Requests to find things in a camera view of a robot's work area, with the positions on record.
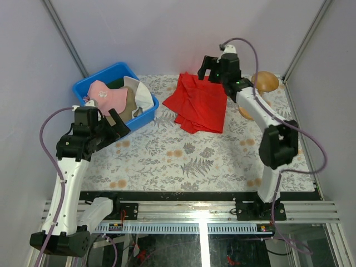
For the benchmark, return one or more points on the aluminium rail frame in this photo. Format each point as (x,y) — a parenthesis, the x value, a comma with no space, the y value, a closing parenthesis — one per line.
(202,229)

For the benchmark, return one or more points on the white cap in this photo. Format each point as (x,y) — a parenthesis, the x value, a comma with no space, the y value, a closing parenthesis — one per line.
(143,97)

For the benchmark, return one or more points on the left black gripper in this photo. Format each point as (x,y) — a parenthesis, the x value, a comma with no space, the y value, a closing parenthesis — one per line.
(121,128)

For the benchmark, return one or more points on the wooden hat stand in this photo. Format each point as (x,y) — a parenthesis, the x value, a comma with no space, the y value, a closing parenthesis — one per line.
(265,82)

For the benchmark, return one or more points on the red cloth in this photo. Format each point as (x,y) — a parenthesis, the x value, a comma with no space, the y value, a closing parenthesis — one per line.
(199,104)

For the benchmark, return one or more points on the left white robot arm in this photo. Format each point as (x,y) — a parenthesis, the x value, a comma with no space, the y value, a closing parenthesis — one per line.
(63,233)

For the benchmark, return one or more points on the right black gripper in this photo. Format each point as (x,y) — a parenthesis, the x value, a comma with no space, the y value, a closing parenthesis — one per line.
(209,63)

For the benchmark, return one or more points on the pink cap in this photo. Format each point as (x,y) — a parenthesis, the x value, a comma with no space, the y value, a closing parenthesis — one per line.
(107,98)

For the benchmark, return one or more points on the blue plastic bin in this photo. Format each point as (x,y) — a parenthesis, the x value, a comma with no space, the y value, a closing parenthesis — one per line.
(107,75)

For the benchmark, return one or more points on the khaki cap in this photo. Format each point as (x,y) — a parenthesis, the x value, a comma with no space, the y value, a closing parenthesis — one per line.
(130,107)

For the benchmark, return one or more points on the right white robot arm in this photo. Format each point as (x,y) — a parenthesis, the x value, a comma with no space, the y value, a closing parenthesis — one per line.
(279,143)

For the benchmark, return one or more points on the floral table mat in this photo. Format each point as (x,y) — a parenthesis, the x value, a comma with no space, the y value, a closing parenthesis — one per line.
(162,157)

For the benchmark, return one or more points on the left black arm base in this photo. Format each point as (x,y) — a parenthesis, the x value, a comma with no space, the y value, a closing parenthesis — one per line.
(124,211)

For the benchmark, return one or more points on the dark green cap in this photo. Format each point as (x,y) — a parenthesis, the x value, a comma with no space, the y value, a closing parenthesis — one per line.
(116,84)

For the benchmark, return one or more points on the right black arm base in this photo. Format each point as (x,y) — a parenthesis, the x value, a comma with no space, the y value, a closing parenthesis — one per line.
(256,210)

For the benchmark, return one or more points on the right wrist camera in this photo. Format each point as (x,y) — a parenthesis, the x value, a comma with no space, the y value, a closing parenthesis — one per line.
(229,54)

